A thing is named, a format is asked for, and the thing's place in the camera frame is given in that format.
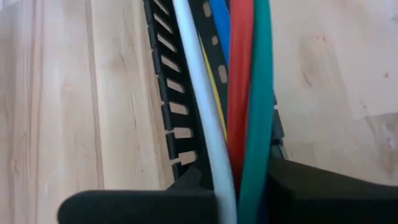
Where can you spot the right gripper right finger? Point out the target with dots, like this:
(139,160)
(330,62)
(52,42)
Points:
(326,199)

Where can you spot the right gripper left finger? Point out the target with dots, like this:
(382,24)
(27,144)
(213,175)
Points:
(140,207)

